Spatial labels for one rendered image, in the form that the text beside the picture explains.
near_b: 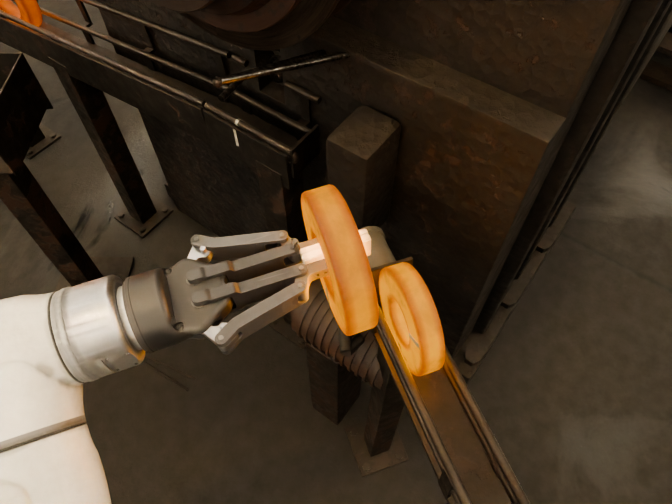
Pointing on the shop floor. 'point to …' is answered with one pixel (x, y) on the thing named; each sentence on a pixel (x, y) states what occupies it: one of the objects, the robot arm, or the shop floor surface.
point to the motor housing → (321, 363)
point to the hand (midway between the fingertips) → (336, 252)
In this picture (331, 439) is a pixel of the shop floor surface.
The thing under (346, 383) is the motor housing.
